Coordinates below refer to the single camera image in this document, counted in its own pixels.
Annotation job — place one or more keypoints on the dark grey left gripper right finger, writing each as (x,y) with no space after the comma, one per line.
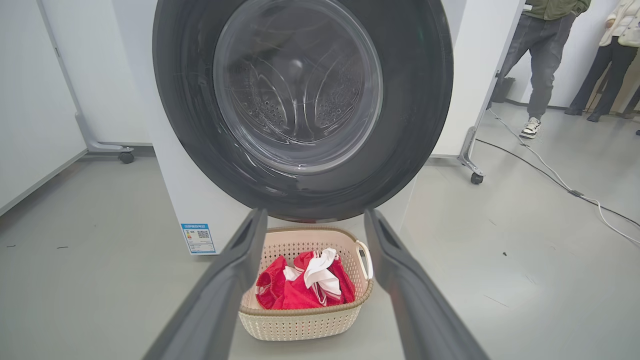
(415,305)

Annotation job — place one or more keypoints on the round black glass washer door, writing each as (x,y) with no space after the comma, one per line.
(190,100)

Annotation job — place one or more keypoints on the white front-load washing machine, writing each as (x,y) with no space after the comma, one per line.
(195,205)

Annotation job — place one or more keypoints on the blue energy label sticker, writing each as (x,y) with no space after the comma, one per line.
(198,238)

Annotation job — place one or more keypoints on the red and white basketball jersey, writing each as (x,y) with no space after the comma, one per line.
(300,292)

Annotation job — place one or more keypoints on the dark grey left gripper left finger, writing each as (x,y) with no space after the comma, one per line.
(220,300)

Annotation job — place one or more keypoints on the cream perforated basket brown rim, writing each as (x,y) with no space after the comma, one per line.
(300,322)

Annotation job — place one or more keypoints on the person cream jacket black trousers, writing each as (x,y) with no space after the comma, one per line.
(612,55)

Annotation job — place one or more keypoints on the person green jacket grey trousers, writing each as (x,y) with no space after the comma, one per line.
(545,55)

